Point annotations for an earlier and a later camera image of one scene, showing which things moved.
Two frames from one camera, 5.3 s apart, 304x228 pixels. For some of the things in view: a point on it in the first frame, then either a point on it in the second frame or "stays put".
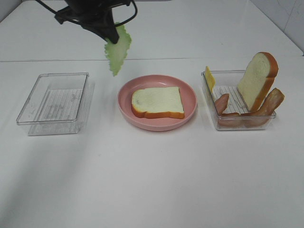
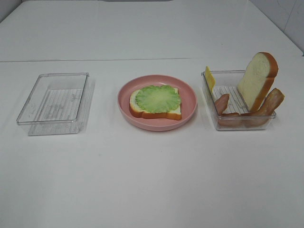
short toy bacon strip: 227,119 stays put
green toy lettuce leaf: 117,52 -> 163,99
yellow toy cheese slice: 210,78 stays put
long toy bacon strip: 261,117 stays put
